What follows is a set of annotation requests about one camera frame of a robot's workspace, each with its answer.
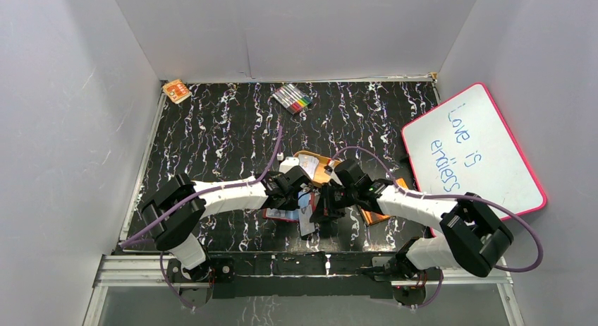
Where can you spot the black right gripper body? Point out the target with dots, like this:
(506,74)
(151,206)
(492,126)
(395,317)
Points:
(340,198)

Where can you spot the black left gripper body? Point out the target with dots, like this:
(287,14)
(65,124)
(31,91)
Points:
(295,195)

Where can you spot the red leather card holder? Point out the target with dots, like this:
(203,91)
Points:
(285,215)

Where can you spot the yellow oval tray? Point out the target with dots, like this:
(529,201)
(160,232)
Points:
(324,176)

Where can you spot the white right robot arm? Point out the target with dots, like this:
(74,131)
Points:
(471,236)

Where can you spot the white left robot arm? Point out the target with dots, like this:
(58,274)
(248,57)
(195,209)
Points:
(173,211)

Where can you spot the silver VIP card stack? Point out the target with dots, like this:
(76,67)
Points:
(310,164)

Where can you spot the small orange card box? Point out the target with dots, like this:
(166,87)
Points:
(176,91)

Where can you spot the orange paperback book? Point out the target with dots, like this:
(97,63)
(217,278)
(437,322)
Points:
(381,214)

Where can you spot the pack of coloured markers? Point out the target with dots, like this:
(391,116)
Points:
(291,98)

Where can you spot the pink framed whiteboard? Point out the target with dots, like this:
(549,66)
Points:
(464,145)

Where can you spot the black aluminium base frame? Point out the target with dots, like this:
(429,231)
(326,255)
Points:
(246,274)

